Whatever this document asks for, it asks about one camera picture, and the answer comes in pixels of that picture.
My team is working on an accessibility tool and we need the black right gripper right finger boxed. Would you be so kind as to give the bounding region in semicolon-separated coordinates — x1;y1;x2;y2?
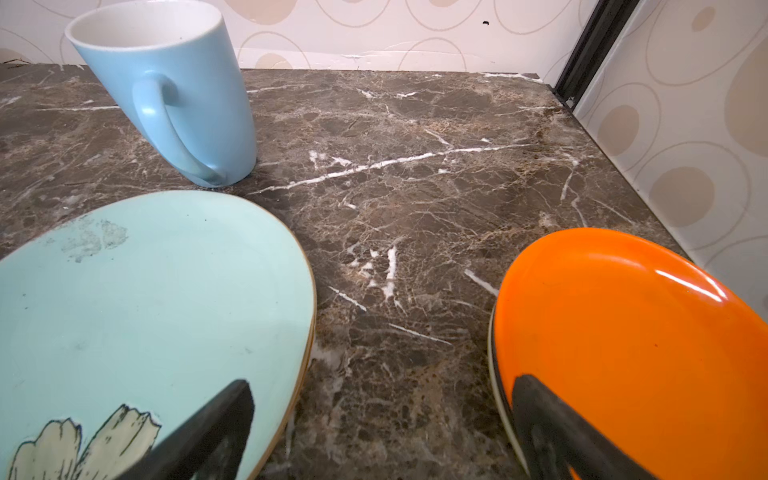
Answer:
512;375;654;479

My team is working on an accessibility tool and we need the black frame post right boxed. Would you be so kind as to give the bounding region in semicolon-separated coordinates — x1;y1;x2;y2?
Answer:
553;0;639;110

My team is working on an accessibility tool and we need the light blue ceramic mug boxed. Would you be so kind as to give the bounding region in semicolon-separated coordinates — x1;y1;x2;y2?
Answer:
65;1;257;188

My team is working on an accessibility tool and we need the orange plate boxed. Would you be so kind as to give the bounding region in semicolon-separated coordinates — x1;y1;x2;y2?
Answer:
488;228;767;479

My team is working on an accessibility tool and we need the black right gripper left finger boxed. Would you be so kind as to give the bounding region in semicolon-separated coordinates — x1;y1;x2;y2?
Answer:
120;379;255;480

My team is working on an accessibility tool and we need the mint green flower plate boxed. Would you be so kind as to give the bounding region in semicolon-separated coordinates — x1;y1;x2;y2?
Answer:
1;190;317;479

